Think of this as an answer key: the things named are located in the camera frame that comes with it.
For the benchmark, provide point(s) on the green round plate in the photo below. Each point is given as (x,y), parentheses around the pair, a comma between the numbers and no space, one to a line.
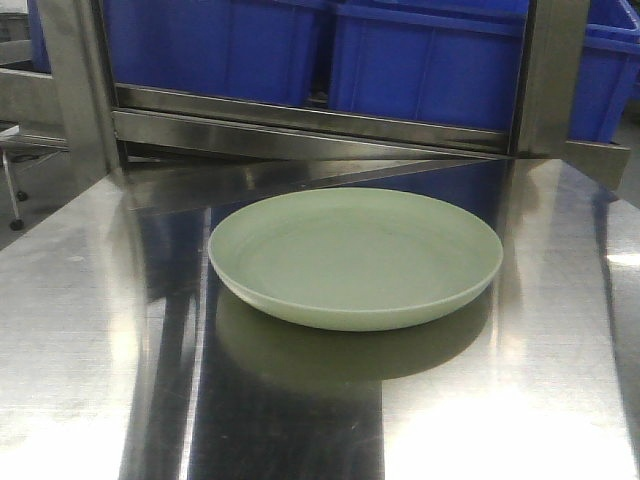
(354,258)

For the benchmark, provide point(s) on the stainless steel shelf rack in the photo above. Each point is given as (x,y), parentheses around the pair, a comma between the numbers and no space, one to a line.
(80,108)

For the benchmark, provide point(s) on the blue plastic bin left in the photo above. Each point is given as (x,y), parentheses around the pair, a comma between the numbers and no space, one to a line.
(262,51)

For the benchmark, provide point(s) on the blue plastic bin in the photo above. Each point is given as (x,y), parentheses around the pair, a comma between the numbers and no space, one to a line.
(456,63)
(262,51)

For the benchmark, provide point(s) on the blue plastic bin right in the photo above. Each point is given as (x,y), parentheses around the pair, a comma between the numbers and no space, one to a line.
(456,63)

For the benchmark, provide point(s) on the rolling cart with casters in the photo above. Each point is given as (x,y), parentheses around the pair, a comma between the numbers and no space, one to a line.
(15,165)

